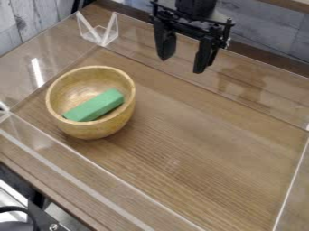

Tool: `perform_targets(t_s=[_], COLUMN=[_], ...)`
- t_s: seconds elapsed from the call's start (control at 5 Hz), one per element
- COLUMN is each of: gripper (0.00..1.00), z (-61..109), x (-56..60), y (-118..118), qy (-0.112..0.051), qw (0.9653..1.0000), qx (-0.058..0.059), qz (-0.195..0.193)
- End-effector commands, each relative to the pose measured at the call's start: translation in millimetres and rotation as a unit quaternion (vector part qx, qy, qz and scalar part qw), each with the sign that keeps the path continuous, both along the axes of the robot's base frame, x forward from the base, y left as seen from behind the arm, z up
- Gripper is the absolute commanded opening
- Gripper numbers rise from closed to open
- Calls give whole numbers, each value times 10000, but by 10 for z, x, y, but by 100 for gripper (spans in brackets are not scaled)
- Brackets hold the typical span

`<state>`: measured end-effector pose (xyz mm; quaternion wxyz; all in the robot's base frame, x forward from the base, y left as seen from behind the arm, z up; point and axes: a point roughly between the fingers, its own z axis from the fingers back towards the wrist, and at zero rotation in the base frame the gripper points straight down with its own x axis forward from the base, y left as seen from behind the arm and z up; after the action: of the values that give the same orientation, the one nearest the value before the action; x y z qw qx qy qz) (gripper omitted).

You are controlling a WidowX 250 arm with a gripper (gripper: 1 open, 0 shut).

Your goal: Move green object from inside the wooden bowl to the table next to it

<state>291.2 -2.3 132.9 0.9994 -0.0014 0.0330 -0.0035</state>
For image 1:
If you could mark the wooden bowl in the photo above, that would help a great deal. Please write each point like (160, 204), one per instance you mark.
(80, 85)

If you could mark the clear acrylic enclosure wall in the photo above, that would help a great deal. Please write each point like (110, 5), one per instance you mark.
(213, 155)

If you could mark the black metal bracket with bolt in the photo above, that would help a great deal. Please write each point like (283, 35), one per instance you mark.
(45, 221)

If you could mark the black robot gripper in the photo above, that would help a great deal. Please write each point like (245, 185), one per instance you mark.
(196, 18)

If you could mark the green rectangular block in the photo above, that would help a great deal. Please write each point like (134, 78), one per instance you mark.
(96, 107)

